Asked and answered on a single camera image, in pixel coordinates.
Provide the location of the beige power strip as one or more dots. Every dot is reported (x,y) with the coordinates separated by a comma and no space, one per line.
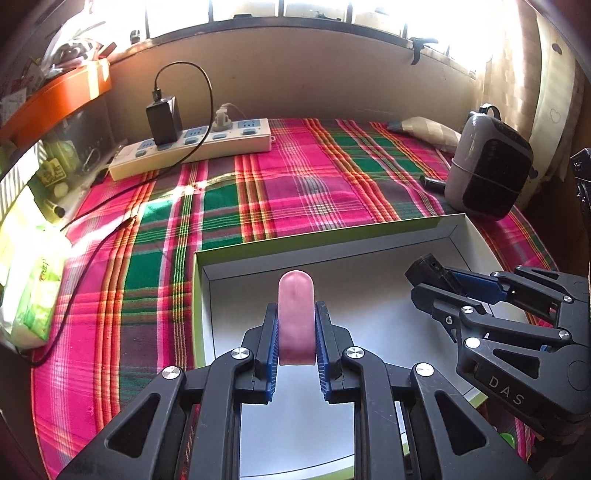
(244,137)

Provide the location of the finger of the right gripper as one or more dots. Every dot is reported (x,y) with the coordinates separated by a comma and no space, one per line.
(546,294)
(444,307)

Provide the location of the beige pouch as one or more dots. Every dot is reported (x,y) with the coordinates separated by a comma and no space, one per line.
(436,134)

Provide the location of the black charger adapter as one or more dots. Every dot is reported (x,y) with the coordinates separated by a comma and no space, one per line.
(163,118)

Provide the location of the black clear lighter device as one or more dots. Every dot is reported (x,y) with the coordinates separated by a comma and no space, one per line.
(428,270)

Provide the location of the small grey black heater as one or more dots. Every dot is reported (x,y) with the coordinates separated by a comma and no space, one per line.
(490,167)

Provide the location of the green tissue pack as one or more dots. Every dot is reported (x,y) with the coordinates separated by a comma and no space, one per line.
(32,264)

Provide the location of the pink clip plain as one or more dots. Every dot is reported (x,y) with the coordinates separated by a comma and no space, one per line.
(296,316)

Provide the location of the black window hook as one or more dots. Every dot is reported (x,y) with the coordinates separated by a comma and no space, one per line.
(418,44)

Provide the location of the plaid pink green cloth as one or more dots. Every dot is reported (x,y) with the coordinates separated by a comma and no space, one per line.
(124,309)

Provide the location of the green white cardboard box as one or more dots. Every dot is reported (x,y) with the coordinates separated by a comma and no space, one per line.
(359,273)

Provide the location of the orange tray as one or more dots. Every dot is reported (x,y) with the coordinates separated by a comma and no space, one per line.
(56,101)

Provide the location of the heart pattern curtain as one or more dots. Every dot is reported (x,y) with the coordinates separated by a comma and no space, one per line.
(536,81)

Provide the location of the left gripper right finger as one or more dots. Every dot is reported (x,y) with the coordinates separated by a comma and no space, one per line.
(410,423)

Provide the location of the white plug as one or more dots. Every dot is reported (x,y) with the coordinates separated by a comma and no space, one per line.
(222,121)

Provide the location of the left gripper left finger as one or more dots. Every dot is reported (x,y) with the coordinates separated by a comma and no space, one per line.
(186,423)

